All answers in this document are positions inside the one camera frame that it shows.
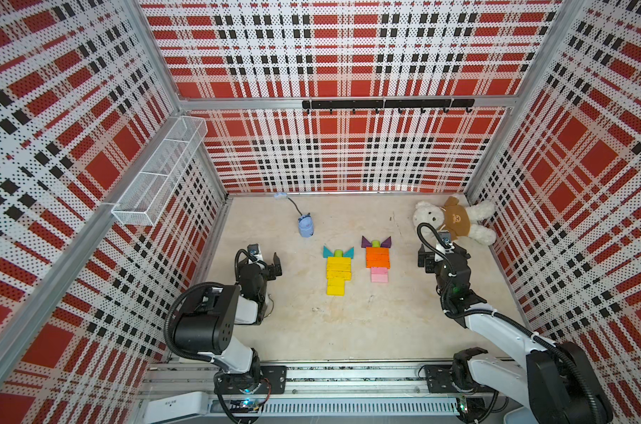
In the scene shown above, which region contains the yellow block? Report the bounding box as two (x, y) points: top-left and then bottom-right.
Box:
(327, 285), (345, 297)
(328, 257), (352, 265)
(327, 263), (352, 272)
(328, 278), (345, 287)
(327, 270), (352, 281)

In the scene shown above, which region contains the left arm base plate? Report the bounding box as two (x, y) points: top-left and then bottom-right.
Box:
(214, 366), (288, 395)

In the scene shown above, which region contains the white box bottom left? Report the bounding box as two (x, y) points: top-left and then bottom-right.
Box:
(143, 391), (211, 423)

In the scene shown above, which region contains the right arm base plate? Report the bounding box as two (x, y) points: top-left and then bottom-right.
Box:
(418, 364), (494, 395)

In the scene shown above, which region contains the blue plastic toy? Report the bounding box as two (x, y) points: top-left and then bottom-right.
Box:
(298, 214), (314, 238)

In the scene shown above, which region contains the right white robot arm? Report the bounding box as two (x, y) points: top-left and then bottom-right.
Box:
(416, 223), (614, 423)

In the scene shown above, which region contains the white teddy bear brown hoodie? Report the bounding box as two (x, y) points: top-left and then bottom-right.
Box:
(412, 196), (497, 247)

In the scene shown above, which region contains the orange block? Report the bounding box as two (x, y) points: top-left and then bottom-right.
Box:
(366, 260), (390, 269)
(366, 247), (389, 256)
(366, 253), (389, 263)

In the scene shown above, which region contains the pink block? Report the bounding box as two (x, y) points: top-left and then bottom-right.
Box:
(371, 274), (389, 284)
(371, 267), (389, 275)

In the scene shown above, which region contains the black wall hook rail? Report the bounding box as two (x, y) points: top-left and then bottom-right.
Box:
(301, 98), (475, 111)

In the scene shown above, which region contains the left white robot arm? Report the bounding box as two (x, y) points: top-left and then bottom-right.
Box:
(163, 244), (283, 392)

